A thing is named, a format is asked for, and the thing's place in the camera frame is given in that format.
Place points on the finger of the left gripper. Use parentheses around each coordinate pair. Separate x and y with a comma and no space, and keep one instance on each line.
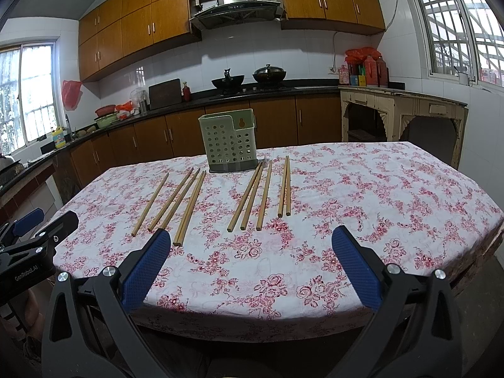
(27,223)
(59,229)

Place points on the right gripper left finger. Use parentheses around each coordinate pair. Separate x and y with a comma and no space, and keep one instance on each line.
(89,331)

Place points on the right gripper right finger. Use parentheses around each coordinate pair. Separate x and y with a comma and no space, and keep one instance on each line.
(415,330)

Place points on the wooden chopstick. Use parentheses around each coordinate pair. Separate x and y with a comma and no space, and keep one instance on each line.
(262,210)
(149,205)
(178,200)
(244,197)
(283,188)
(287,191)
(251,197)
(180,235)
(168,202)

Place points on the yellow detergent bottle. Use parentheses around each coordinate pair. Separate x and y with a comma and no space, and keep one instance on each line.
(58,136)

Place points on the stacked bowls on counter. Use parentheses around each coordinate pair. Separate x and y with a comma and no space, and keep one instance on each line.
(105,116)

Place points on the red hanging plastic bag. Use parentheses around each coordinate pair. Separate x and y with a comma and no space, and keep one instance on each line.
(71,94)

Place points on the dark cutting board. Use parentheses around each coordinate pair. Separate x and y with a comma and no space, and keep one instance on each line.
(165,94)

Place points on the floral pink tablecloth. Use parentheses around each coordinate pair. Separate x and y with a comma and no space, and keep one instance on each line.
(405,204)

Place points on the small red bottle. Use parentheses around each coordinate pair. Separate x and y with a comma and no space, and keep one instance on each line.
(186,92)

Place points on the green perforated utensil holder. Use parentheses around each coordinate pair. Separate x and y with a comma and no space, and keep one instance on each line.
(229,140)

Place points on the cream carved side table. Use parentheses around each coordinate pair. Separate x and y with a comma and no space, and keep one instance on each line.
(397,108)

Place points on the black wok left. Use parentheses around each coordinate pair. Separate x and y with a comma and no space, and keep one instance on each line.
(228,83)

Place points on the wooden upper cabinets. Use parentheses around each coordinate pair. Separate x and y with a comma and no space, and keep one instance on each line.
(119,32)

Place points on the wooden cabinets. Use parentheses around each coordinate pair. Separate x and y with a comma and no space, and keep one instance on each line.
(119,32)
(279,122)

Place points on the wooden lower cabinets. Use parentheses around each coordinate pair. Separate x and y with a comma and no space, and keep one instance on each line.
(279,122)

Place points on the black lidded wok right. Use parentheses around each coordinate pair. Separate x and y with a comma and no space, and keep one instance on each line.
(269,76)

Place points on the red bottles and bag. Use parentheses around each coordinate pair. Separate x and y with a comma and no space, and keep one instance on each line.
(364,67)

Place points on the steel range hood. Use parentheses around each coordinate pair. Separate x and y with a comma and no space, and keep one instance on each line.
(211,14)

